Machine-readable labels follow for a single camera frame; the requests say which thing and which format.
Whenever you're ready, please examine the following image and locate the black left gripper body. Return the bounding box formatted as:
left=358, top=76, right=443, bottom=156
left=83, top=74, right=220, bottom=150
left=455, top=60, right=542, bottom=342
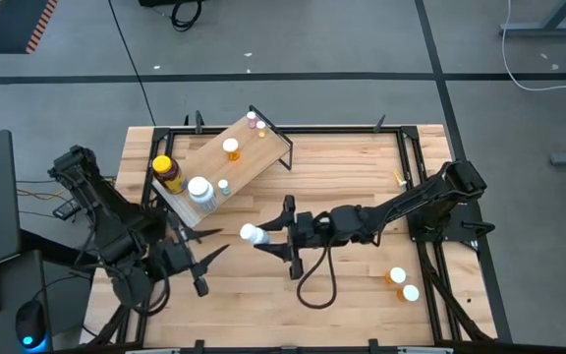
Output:
left=157, top=222, right=211, bottom=298

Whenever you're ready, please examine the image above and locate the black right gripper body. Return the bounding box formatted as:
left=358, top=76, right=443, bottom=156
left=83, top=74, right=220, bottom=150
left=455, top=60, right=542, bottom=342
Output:
left=284, top=194, right=344, bottom=281

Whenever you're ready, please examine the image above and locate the small white labelled medicine bottle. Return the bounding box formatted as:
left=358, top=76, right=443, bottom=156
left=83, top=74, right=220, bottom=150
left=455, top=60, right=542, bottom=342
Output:
left=239, top=222, right=271, bottom=246

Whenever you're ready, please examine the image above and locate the large white ribbed bottle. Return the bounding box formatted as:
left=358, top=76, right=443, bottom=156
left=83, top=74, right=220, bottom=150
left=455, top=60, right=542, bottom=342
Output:
left=187, top=175, right=219, bottom=215

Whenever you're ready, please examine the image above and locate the brown bottle yellow lid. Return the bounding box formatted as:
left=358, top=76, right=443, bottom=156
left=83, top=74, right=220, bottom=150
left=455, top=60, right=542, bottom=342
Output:
left=151, top=154, right=186, bottom=196

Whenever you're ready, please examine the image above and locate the orange pill bottle white cap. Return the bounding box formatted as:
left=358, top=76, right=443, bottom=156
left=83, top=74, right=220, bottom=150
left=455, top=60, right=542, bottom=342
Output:
left=384, top=266, right=408, bottom=286
left=396, top=283, right=421, bottom=303
left=222, top=137, right=241, bottom=162

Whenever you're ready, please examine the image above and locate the black remote control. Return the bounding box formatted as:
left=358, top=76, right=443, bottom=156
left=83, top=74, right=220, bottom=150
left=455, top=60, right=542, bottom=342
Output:
left=51, top=199, right=82, bottom=221

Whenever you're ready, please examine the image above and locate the black computer mouse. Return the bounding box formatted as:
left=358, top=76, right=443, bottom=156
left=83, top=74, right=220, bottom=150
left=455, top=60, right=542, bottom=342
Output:
left=15, top=299, right=47, bottom=353

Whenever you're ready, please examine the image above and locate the black mat orange striped edge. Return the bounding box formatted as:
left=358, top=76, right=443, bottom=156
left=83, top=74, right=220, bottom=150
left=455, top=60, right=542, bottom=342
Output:
left=0, top=0, right=61, bottom=55

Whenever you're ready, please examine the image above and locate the grey metal table base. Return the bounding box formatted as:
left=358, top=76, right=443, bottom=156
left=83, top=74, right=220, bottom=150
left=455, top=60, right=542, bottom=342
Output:
left=498, top=0, right=566, bottom=39

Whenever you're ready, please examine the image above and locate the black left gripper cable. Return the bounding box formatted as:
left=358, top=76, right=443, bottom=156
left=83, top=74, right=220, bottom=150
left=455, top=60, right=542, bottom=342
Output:
left=115, top=265, right=171, bottom=316

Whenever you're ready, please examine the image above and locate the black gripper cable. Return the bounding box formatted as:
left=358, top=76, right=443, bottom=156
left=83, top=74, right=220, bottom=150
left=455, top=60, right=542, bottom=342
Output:
left=296, top=235, right=338, bottom=310
left=115, top=265, right=171, bottom=316

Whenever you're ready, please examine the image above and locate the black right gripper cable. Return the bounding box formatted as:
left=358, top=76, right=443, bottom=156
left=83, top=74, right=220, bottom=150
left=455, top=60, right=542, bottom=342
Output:
left=296, top=235, right=338, bottom=310

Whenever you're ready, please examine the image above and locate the wooden shelf black metal frame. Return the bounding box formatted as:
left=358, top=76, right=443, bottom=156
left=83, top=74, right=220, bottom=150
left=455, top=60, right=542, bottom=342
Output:
left=150, top=104, right=295, bottom=246

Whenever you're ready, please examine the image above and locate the thin black floor cable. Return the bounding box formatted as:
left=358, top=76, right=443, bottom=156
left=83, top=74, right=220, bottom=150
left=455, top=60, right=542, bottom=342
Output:
left=107, top=0, right=157, bottom=126

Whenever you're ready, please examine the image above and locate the coiled black cable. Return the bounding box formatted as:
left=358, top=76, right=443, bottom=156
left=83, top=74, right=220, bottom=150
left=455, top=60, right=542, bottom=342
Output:
left=170, top=0, right=204, bottom=31

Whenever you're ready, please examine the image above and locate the white floor cable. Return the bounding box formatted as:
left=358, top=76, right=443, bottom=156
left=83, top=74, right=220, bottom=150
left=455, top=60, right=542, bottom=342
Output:
left=502, top=0, right=566, bottom=92

